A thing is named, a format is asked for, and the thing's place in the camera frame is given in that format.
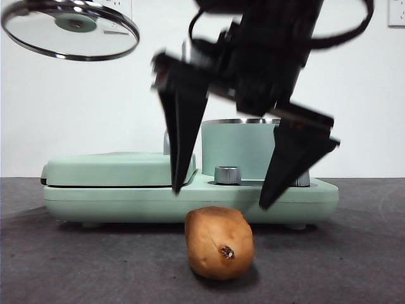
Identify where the glass pot lid green knob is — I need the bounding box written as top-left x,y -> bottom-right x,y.
1,0 -> 140,61

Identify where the green steamer pot with handle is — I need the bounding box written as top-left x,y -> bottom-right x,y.
201,117 -> 284,181

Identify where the green griddle cover chrome handle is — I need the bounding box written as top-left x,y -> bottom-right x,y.
40,129 -> 197,188

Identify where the green breakfast machine base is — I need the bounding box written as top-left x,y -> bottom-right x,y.
43,169 -> 339,229

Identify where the brown potato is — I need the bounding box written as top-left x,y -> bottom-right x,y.
184,206 -> 254,281

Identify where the white wall socket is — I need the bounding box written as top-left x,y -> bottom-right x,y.
103,0 -> 132,20
388,0 -> 405,28

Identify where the silver control knob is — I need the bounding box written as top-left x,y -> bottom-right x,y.
296,169 -> 311,187
214,165 -> 241,184

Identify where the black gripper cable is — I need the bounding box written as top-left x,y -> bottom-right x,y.
308,0 -> 375,50
188,6 -> 244,44

